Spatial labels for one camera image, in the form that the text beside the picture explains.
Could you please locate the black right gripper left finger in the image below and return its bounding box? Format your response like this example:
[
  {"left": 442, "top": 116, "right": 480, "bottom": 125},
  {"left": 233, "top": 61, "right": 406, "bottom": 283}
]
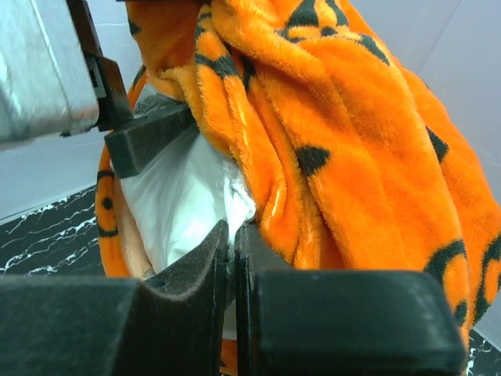
[{"left": 113, "top": 220, "right": 229, "bottom": 375}]

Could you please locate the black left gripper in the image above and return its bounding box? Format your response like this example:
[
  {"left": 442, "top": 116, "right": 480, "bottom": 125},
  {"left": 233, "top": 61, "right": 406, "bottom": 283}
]
[{"left": 105, "top": 103, "right": 196, "bottom": 179}]

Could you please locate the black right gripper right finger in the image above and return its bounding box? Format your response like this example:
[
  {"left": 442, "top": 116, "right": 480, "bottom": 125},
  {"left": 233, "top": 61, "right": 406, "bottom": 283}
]
[{"left": 234, "top": 223, "right": 297, "bottom": 375}]

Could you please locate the orange patterned plush pillowcase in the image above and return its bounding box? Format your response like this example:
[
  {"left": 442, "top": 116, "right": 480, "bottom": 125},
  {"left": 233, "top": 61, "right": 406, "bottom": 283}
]
[{"left": 96, "top": 0, "right": 501, "bottom": 376}]

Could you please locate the white pillow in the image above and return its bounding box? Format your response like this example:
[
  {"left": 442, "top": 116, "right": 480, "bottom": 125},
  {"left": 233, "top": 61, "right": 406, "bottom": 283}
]
[{"left": 115, "top": 127, "right": 256, "bottom": 340}]

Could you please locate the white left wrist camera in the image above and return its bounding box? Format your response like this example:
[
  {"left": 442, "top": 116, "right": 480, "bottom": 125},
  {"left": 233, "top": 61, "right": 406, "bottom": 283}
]
[{"left": 0, "top": 0, "right": 134, "bottom": 152}]

